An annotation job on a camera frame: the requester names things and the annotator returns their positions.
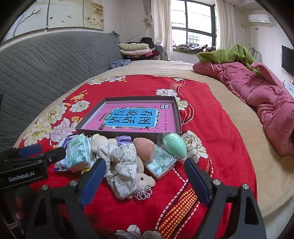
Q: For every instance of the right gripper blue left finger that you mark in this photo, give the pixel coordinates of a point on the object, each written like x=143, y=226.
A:
x=89, y=182

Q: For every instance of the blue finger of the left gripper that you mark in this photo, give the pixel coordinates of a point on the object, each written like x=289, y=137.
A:
x=46, y=157
x=24, y=152

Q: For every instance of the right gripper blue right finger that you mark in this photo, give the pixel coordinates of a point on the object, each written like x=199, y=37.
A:
x=199, y=180

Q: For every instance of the white floral scrunchie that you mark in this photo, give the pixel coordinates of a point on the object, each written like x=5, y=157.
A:
x=121, y=168

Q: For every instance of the green tissue pack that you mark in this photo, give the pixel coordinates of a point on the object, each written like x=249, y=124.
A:
x=161, y=164
x=78, y=153

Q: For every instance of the cream bear purple dress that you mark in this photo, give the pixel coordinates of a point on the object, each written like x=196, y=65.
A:
x=98, y=139

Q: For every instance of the pink bunny plush with tiara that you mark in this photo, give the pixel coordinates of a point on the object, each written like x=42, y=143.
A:
x=144, y=183

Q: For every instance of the green makeup sponge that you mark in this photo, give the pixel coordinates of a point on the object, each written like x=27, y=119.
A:
x=173, y=144

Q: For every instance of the pink makeup sponge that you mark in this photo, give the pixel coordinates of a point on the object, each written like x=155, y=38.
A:
x=145, y=148

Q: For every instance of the blue white snack packet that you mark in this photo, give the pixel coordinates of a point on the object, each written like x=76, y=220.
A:
x=60, y=156

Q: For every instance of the pink blue Chinese book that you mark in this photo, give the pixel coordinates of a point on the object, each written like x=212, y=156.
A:
x=127, y=116

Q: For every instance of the grey shallow cardboard box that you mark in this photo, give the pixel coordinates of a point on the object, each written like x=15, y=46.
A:
x=149, y=135

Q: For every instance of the grey quilted headboard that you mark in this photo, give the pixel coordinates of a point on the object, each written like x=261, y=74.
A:
x=37, y=71

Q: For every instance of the blue patterned cloth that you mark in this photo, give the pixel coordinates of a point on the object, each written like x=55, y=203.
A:
x=119, y=63

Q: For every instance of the pink quilted comforter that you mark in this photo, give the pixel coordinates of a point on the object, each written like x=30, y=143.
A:
x=264, y=92

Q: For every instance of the stack of folded blankets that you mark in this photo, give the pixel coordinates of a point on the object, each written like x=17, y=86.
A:
x=139, y=51

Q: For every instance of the white tv cabinet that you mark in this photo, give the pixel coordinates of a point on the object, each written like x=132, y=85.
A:
x=289, y=86

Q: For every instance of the green blanket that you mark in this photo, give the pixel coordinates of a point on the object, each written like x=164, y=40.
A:
x=237, y=53

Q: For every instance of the clothes on window sill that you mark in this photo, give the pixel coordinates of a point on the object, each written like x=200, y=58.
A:
x=193, y=49

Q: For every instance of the black television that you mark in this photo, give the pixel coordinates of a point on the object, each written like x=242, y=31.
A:
x=288, y=59

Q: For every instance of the black framed window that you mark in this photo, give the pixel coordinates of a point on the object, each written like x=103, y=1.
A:
x=193, y=23

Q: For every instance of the left cream curtain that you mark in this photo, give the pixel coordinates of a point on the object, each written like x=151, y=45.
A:
x=158, y=16

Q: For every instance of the cream curtain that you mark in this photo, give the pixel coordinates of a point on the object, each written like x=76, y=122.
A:
x=158, y=16
x=226, y=32

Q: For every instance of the right cream curtain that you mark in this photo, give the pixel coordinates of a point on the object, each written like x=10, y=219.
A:
x=226, y=32

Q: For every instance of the white air conditioner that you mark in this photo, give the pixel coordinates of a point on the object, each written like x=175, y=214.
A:
x=262, y=19

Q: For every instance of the floral wall painting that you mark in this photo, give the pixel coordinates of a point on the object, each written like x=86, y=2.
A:
x=58, y=14

